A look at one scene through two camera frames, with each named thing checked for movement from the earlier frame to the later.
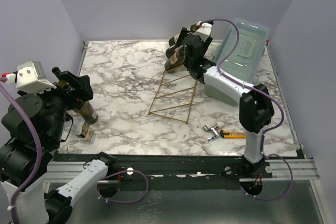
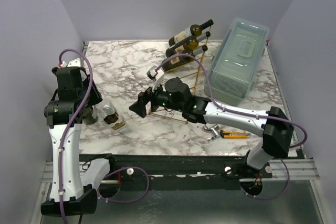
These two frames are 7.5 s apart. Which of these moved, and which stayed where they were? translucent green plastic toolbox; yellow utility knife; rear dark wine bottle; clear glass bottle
Moved: clear glass bottle
Stayed: rear dark wine bottle; yellow utility knife; translucent green plastic toolbox
